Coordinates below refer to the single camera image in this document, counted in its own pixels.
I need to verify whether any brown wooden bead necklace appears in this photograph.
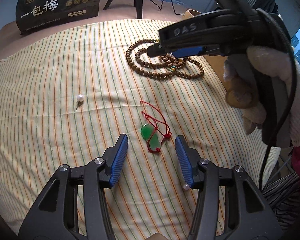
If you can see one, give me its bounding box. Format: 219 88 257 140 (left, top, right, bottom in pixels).
125 38 205 81

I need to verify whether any green jade pendant red cord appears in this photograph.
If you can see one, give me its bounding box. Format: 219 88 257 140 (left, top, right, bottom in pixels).
139 100 173 155

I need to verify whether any white pearl earring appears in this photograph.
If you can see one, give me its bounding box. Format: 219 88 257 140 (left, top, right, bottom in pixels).
75 94 84 110

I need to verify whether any gloved right hand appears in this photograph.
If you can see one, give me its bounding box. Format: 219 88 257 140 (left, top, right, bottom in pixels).
223 46 300 148

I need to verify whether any cardboard box tray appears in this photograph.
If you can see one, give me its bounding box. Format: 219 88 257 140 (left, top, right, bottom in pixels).
181 9 231 91

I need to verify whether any small loose pearl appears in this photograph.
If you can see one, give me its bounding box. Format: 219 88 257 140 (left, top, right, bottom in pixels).
183 183 190 190

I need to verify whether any yellow striped cloth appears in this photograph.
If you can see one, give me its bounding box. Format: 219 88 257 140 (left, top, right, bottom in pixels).
0 20 266 239

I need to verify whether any black snack bag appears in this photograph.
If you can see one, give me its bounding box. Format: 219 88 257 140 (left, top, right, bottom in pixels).
15 0 100 34

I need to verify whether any black power cable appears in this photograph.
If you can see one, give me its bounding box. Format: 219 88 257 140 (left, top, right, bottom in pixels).
142 0 186 16

